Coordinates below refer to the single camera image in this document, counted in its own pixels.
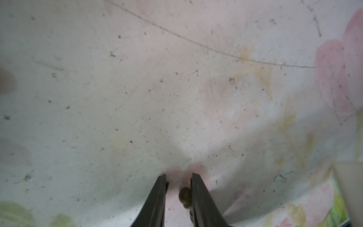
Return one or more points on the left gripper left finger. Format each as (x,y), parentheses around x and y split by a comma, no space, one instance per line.
(153,211)

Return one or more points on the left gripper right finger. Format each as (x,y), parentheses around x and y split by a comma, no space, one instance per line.
(204,211)

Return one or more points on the brown pawn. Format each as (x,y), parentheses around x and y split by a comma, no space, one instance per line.
(185,198)

